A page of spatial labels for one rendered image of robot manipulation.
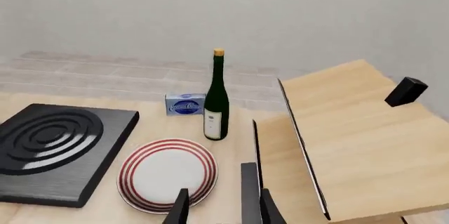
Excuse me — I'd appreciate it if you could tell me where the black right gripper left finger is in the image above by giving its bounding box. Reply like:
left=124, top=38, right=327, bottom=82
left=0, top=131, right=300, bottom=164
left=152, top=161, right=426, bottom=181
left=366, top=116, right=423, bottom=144
left=163, top=188, right=191, bottom=224

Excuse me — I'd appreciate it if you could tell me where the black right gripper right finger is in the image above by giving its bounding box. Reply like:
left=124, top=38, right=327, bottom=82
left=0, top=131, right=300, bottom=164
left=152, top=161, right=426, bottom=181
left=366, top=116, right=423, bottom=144
left=260, top=187, right=289, bottom=224

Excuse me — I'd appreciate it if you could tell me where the flat black stove plate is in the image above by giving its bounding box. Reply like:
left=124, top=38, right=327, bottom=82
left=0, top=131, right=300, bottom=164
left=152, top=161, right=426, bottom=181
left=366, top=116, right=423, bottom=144
left=0, top=103, right=140, bottom=209

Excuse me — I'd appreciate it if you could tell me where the black upright bar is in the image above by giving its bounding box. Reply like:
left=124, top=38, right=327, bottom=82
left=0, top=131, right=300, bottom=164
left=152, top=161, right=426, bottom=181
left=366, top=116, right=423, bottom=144
left=241, top=162, right=264, bottom=224

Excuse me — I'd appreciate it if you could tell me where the white plate with red rings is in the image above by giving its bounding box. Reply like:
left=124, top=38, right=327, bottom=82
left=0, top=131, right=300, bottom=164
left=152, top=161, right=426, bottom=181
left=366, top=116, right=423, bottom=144
left=116, top=138, right=219, bottom=212

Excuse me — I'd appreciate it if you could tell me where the blue cream cheese box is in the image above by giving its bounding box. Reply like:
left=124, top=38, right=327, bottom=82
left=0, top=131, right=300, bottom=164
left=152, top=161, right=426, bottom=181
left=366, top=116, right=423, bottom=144
left=164, top=93, right=207, bottom=117

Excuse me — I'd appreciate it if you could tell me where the dark green wine bottle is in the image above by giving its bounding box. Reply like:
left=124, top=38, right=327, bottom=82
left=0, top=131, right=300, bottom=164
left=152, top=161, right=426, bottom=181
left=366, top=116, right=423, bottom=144
left=203, top=47, right=230, bottom=142

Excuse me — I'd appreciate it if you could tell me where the pale wooden cabinet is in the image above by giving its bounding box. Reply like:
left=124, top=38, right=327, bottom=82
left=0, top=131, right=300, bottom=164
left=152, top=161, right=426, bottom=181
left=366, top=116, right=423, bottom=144
left=252, top=59, right=449, bottom=224

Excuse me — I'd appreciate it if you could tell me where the small black block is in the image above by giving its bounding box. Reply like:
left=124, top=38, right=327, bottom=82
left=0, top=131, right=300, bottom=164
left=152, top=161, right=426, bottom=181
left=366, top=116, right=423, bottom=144
left=384, top=77, right=429, bottom=108

